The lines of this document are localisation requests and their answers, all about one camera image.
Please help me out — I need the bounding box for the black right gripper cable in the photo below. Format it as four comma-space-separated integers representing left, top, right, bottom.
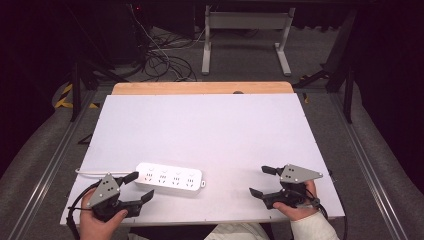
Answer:
303, 186, 350, 240

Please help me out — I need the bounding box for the black metal stand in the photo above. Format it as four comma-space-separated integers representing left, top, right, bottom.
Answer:
63, 58, 130, 123
292, 9, 358, 125

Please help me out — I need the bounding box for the person's left hand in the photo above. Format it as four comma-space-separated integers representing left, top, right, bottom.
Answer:
78, 188, 130, 240

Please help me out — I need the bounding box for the white metal table frame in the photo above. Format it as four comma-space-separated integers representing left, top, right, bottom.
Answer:
200, 4, 297, 77

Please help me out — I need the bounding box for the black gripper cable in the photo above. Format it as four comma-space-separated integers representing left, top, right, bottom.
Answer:
65, 180, 102, 240
303, 186, 350, 240

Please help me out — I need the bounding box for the tangle of black floor cables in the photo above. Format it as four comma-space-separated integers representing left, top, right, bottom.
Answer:
131, 23, 261, 83

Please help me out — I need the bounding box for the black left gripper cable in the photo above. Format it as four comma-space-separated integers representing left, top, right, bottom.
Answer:
65, 180, 102, 240

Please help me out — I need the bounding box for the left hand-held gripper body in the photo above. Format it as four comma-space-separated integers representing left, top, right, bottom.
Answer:
86, 172, 145, 223

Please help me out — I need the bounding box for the white power strip cable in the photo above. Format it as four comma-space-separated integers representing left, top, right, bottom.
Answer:
74, 167, 138, 177

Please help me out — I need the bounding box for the yellow black hazard tape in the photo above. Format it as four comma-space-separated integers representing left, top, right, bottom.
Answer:
54, 82, 101, 110

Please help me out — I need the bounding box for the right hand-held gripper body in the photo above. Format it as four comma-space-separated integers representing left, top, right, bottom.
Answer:
262, 163, 324, 210

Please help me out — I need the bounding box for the thin white floor cable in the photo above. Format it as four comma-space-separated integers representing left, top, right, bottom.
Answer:
128, 3, 208, 83

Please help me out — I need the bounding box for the black equipment cabinet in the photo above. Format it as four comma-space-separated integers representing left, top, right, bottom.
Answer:
106, 0, 198, 65

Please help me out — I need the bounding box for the person's right hand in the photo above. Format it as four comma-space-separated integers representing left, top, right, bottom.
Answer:
272, 179, 320, 222

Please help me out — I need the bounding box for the grey metal floor rail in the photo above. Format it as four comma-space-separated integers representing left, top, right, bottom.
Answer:
327, 89, 410, 240
6, 89, 98, 240

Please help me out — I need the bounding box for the white power strip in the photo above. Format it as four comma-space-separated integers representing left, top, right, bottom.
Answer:
134, 161, 207, 192

